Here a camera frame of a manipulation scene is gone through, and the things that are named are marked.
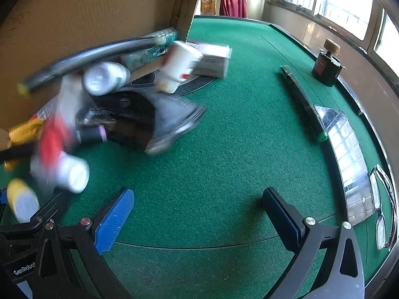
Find yellow packet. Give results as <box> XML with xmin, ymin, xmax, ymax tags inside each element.
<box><xmin>8</xmin><ymin>118</ymin><xmax>47</xmax><ymax>150</ymax></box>

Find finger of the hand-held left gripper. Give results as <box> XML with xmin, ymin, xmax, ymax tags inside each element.
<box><xmin>0</xmin><ymin>192</ymin><xmax>71</xmax><ymax>240</ymax></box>

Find round black table panel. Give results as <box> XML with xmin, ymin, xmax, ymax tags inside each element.
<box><xmin>131</xmin><ymin>72</ymin><xmax>217</xmax><ymax>98</ymax></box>

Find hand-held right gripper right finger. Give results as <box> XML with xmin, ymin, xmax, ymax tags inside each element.
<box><xmin>262</xmin><ymin>188</ymin><xmax>365</xmax><ymax>299</ymax></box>

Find grey soft pouch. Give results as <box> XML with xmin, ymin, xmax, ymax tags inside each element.
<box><xmin>146</xmin><ymin>95</ymin><xmax>208</xmax><ymax>156</ymax></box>

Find eyeglasses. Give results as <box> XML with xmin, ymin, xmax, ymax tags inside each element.
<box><xmin>369</xmin><ymin>163</ymin><xmax>398</xmax><ymax>251</ymax></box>

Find long dark tube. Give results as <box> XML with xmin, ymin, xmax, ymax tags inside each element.
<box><xmin>280</xmin><ymin>65</ymin><xmax>328</xmax><ymax>144</ymax></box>

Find yellow and white tube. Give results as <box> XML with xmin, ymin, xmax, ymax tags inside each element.
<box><xmin>7</xmin><ymin>177</ymin><xmax>40</xmax><ymax>224</ymax></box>

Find red and white bottle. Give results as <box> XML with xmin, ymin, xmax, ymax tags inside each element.
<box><xmin>29</xmin><ymin>115</ymin><xmax>91</xmax><ymax>194</ymax></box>

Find window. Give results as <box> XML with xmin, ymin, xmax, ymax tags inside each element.
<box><xmin>271</xmin><ymin>0</ymin><xmax>399</xmax><ymax>78</ymax></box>

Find black tube with pink end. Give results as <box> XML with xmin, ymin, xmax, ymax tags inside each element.
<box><xmin>75</xmin><ymin>125</ymin><xmax>109</xmax><ymax>144</ymax></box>

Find black glossy flat case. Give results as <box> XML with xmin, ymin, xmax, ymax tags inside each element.
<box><xmin>89</xmin><ymin>91</ymin><xmax>156</xmax><ymax>151</ymax></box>

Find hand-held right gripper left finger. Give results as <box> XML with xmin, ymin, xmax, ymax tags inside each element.
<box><xmin>33</xmin><ymin>188</ymin><xmax>135</xmax><ymax>299</ymax></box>

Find black curved hose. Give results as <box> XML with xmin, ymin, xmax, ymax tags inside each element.
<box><xmin>18</xmin><ymin>36</ymin><xmax>170</xmax><ymax>96</ymax></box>

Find teal printed carton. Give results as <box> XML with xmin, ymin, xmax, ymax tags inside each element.
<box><xmin>137</xmin><ymin>27</ymin><xmax>179</xmax><ymax>49</ymax></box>

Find teal printed tissue pack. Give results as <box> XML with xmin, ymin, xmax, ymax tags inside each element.
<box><xmin>120</xmin><ymin>45</ymin><xmax>169</xmax><ymax>72</ymax></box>

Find white printed box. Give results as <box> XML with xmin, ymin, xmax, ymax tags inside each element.
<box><xmin>193</xmin><ymin>43</ymin><xmax>233</xmax><ymax>78</ymax></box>

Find brown cardboard box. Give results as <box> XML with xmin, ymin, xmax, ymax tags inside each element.
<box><xmin>0</xmin><ymin>0</ymin><xmax>209</xmax><ymax>150</ymax></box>

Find white plastic bottle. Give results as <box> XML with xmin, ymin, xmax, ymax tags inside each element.
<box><xmin>83</xmin><ymin>62</ymin><xmax>131</xmax><ymax>96</ymax></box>

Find white bottle with red mark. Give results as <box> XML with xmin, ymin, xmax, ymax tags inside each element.
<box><xmin>155</xmin><ymin>40</ymin><xmax>204</xmax><ymax>94</ymax></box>

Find dark bottle with wooden cap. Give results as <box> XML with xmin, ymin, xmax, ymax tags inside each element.
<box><xmin>311</xmin><ymin>38</ymin><xmax>347</xmax><ymax>88</ymax></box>

